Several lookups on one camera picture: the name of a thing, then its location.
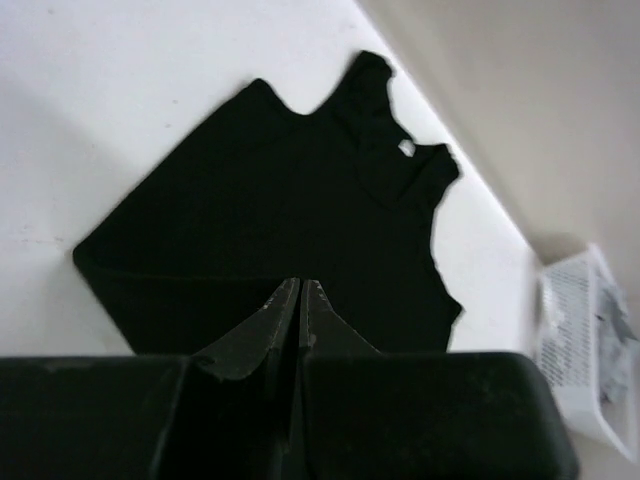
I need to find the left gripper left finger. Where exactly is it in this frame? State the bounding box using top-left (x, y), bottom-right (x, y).
top-left (164, 279), bottom-right (301, 479)

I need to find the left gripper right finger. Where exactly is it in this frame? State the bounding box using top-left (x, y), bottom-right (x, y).
top-left (297, 280), bottom-right (380, 479)

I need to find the black tank top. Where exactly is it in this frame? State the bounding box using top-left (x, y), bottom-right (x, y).
top-left (73, 51), bottom-right (462, 354)

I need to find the crumpled grey tank top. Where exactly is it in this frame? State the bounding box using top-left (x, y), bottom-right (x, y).
top-left (596, 287), bottom-right (639, 404)

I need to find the white plastic laundry basket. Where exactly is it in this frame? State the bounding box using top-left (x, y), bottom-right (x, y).
top-left (536, 244), bottom-right (639, 462)

